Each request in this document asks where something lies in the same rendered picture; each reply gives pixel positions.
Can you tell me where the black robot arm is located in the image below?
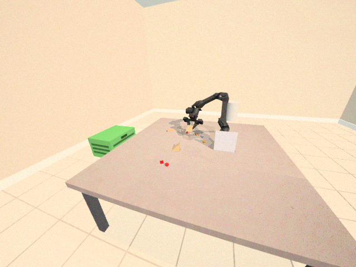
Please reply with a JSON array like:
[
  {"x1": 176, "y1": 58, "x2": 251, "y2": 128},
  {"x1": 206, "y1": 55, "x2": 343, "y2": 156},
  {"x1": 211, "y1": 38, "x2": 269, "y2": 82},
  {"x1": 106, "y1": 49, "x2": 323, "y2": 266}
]
[{"x1": 185, "y1": 92, "x2": 230, "y2": 132}]

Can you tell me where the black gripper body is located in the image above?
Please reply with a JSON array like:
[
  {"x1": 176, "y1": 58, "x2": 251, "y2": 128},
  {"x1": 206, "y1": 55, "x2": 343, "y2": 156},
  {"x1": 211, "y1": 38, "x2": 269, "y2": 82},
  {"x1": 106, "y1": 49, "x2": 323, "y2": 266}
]
[{"x1": 183, "y1": 114, "x2": 204, "y2": 125}]

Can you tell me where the tan triangular block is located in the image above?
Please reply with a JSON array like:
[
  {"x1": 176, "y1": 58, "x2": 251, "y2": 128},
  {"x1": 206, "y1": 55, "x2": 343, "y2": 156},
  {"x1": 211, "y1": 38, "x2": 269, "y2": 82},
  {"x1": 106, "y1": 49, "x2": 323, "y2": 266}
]
[
  {"x1": 186, "y1": 125, "x2": 194, "y2": 132},
  {"x1": 172, "y1": 142, "x2": 180, "y2": 151}
]

